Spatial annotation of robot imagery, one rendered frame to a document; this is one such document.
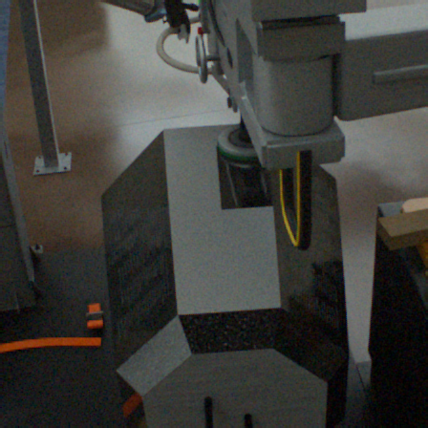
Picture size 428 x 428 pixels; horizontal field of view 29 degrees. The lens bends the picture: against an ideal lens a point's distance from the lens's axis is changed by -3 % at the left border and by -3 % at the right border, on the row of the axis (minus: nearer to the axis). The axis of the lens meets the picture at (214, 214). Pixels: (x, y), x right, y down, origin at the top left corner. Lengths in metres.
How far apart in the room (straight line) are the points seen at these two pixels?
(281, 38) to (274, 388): 0.89
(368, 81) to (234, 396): 0.86
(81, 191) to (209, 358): 2.37
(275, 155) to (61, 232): 2.23
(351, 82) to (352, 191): 2.27
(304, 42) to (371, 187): 2.43
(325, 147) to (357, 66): 0.21
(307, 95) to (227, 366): 0.70
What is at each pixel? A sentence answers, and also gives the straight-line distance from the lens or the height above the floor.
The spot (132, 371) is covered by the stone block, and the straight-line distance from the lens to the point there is 2.23.
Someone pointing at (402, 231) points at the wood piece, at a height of 0.83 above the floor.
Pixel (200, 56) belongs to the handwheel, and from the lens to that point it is 2.49.
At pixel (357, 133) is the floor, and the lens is 4.74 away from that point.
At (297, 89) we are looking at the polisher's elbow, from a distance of 1.92.
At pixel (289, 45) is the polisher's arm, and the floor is 1.52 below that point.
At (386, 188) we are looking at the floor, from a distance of 4.25.
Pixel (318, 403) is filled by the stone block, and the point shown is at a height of 0.59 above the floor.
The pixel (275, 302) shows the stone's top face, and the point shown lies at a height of 0.87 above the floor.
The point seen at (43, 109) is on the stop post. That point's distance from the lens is 4.46.
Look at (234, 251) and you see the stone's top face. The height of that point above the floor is 0.87.
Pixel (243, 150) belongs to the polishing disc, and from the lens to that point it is 2.74.
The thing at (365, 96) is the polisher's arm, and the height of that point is 1.36.
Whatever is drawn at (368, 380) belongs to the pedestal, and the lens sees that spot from 3.15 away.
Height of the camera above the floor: 2.23
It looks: 33 degrees down
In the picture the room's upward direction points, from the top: 4 degrees counter-clockwise
